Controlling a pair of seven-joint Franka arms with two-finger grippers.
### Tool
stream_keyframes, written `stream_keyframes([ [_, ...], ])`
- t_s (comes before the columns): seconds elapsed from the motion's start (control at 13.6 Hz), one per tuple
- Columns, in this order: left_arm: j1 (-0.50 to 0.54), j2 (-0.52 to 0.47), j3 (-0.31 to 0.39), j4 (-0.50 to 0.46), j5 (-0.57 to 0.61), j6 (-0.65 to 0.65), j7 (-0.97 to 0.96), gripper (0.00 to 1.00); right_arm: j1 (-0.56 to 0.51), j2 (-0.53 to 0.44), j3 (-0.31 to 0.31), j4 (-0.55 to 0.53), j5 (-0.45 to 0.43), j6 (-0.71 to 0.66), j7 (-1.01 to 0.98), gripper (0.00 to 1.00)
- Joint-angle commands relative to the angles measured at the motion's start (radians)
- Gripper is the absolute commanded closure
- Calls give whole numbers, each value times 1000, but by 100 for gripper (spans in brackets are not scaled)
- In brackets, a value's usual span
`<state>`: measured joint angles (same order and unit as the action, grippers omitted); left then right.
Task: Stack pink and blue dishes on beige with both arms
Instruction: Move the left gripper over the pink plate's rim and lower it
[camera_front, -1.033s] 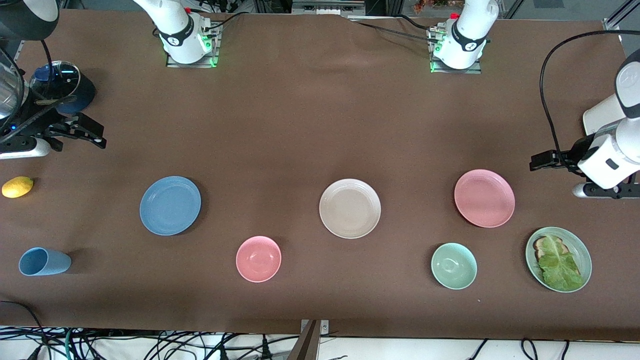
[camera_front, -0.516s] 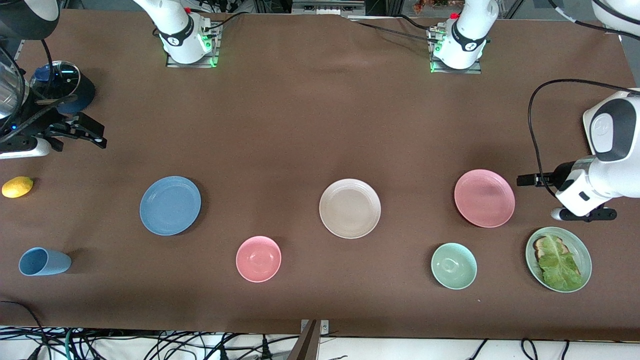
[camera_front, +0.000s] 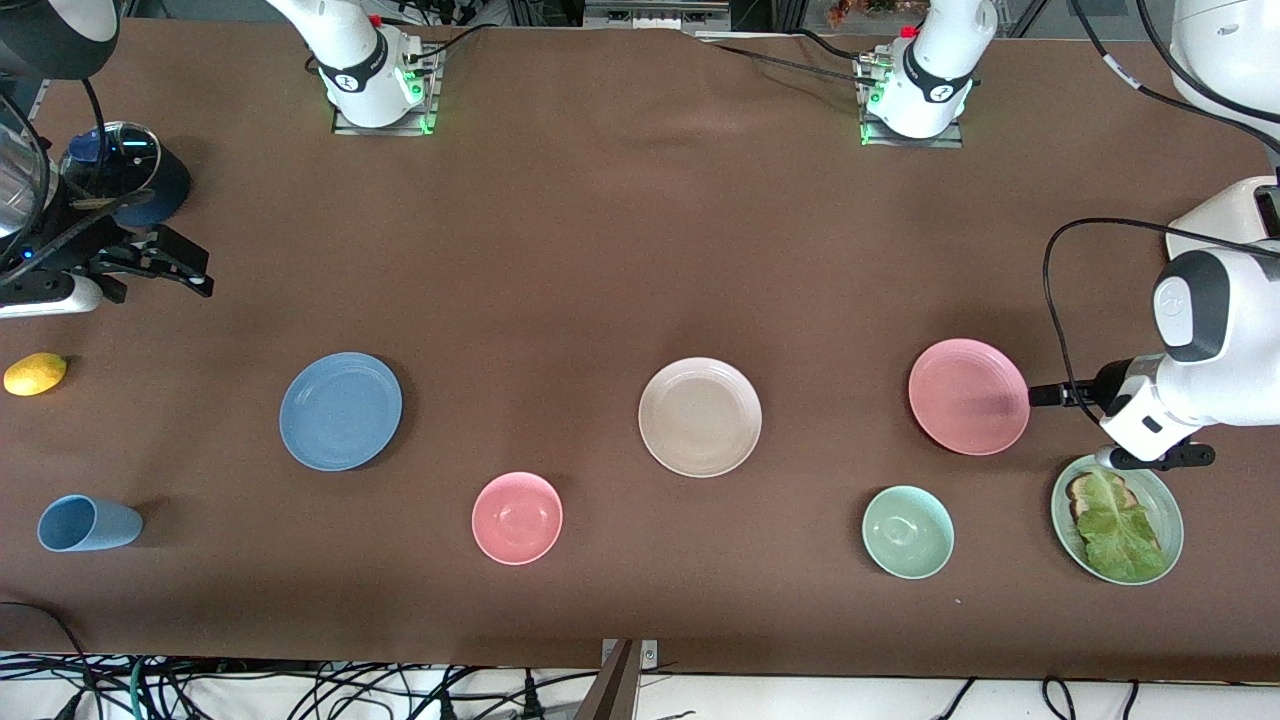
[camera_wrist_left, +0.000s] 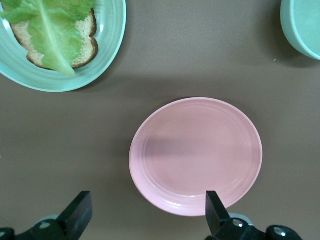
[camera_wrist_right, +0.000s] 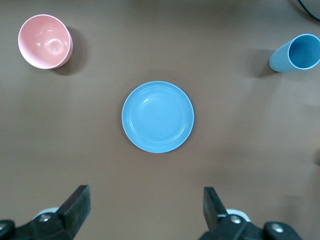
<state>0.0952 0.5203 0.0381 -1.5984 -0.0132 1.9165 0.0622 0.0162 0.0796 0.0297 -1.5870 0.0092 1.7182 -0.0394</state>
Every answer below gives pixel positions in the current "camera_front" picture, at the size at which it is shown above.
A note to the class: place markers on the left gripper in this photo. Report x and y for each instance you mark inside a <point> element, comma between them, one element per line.
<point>1108,382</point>

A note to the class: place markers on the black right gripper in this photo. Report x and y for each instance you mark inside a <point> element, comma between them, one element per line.
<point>82,255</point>

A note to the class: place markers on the pink shallow plate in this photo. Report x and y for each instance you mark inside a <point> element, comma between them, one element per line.
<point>968,396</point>

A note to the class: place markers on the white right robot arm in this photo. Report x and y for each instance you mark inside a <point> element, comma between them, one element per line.
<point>350,60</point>

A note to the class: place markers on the dark blue lidded pot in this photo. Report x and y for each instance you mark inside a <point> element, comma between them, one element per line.
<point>150,185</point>

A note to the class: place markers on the toasted bread slice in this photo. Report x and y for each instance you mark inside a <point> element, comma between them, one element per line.
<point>1080,492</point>

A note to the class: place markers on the green lettuce leaf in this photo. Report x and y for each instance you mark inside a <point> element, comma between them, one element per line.
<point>1120,535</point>

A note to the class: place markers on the green plate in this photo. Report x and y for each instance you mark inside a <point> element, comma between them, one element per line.
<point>1168,510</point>

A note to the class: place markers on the yellow lemon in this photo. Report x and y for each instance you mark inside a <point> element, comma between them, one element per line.
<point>35,374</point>

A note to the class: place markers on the small green bowl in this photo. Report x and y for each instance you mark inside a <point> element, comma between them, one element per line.
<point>908,532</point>

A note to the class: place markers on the blue shallow plate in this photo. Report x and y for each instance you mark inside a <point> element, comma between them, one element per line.
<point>340,411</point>

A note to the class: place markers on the light blue cup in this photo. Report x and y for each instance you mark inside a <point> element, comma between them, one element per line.
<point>90,523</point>

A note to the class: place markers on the beige shallow plate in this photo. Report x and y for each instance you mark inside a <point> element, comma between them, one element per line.
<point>700,417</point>

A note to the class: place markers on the small pink bowl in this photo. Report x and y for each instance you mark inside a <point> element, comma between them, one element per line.
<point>517,518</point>

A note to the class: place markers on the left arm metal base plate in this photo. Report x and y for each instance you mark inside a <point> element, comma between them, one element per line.
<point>950,138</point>

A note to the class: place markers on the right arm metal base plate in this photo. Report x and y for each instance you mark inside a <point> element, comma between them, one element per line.
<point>425,100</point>

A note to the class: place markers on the metal table bracket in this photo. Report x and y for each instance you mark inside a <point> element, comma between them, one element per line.
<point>650,655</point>

